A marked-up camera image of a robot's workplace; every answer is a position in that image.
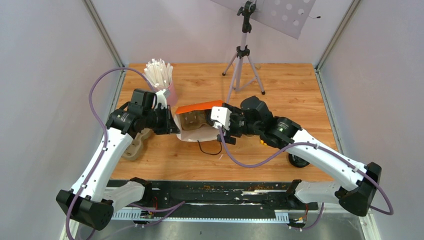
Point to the silver camera tripod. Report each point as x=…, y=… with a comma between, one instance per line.
x=242, y=52

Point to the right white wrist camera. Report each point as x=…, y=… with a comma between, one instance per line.
x=220, y=116

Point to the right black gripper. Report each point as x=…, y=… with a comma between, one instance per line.
x=235, y=112

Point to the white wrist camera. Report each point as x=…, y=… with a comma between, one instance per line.
x=220, y=116
x=161, y=99

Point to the grey pulp cup carrier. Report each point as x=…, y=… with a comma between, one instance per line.
x=135, y=149

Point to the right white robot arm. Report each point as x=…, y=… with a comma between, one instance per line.
x=354, y=183

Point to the yellow triangular plastic bracket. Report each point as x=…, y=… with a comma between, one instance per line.
x=263, y=142

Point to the pink translucent straw holder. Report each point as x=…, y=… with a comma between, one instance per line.
x=171, y=95

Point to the grey perforated panel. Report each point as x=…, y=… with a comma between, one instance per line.
x=285, y=16

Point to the bundle of white straws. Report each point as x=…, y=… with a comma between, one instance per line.
x=159, y=73

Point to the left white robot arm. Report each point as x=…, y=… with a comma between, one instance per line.
x=87, y=201

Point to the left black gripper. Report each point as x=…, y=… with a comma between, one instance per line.
x=170, y=126

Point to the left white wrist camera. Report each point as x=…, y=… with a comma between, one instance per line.
x=161, y=99

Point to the orange paper bag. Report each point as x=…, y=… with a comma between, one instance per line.
x=205, y=133

